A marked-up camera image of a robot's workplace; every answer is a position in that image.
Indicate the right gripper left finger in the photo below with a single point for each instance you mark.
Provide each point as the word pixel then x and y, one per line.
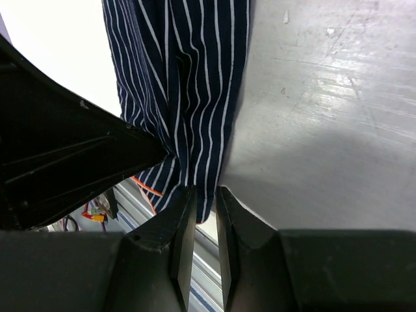
pixel 147 269

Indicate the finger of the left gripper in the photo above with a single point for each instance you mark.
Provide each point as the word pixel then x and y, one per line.
pixel 58 150

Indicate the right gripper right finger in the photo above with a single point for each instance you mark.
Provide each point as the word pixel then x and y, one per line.
pixel 264 269

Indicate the navy striped underwear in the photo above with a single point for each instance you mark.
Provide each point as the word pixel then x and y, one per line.
pixel 179 67

